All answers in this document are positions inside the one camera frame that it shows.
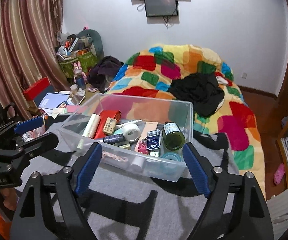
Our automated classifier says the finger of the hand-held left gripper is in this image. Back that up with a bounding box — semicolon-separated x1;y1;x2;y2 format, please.
0;116;44;137
17;132;59;158

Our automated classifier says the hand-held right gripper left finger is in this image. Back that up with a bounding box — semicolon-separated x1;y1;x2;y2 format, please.
9;142;103;240

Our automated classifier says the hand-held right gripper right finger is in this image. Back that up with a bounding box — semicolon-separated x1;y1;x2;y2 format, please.
182;142;275;240

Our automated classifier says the pink white braided rope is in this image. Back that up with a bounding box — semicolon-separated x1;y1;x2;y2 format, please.
101;151;130;164

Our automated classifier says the clear plastic bin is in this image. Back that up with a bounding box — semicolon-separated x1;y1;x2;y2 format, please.
59;93;194;182

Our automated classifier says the dark cosmetic tube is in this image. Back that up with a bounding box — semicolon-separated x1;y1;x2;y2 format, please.
96;133;125;144

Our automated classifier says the olive green small box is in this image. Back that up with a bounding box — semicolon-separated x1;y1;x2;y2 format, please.
115;141;131;150

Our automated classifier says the blue playing card box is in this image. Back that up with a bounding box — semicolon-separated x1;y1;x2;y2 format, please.
146;129;162;151

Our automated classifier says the red foil packet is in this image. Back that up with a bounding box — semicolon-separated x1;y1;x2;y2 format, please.
94;110;122;139

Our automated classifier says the white tape roll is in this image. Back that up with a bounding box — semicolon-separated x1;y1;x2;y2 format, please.
122;124;142;143

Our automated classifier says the person's left hand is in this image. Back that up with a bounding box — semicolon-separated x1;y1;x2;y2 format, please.
0;187;20;210

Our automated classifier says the pink plastic bag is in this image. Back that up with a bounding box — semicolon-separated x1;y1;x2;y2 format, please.
22;127;46;141

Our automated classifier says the teal tape roll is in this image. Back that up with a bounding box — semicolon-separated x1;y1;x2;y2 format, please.
159;152;183;163

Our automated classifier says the blue white notebook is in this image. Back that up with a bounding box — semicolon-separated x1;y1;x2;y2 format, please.
38;92;71;109

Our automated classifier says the red box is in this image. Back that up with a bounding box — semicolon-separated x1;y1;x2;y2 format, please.
23;77;51;101

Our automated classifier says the dark green glass bottle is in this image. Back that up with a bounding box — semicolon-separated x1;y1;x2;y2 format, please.
162;121;186;151

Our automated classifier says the pale cream cylinder tube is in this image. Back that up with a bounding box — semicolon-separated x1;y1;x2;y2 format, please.
82;114;102;138

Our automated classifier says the tan printed block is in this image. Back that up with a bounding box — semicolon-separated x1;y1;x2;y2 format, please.
102;118;117;134

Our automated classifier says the white cylinder cap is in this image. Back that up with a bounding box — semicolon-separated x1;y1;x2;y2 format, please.
130;156;144;172

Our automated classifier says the cream pen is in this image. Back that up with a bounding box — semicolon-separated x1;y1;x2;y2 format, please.
115;119;143;128

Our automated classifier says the pink bunny bottle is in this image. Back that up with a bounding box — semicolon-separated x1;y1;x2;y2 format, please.
73;62;87;90

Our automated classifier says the black garment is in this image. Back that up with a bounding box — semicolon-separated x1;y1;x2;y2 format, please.
167;73;225;118

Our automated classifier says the pink slipper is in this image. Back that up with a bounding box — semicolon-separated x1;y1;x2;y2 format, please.
273;163;285;185

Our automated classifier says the striped curtain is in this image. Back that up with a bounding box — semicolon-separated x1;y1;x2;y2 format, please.
0;0;65;121

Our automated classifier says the green storage bag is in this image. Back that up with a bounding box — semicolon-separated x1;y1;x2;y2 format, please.
58;50;98;84

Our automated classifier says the dark purple clothes pile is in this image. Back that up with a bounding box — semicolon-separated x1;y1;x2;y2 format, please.
87;56;124;93

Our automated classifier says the white cloth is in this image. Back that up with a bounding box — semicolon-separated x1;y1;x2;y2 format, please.
216;76;231;86

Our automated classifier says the white suitcase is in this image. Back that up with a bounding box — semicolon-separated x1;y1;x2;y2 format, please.
266;185;288;240

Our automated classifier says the colorful patchwork blanket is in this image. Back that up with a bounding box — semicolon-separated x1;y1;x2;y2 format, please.
106;44;266;200

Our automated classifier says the grey plush pillow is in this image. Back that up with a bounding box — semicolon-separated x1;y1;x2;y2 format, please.
76;29;104;58

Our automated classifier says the small wall monitor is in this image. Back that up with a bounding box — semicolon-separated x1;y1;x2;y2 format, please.
144;0;179;18

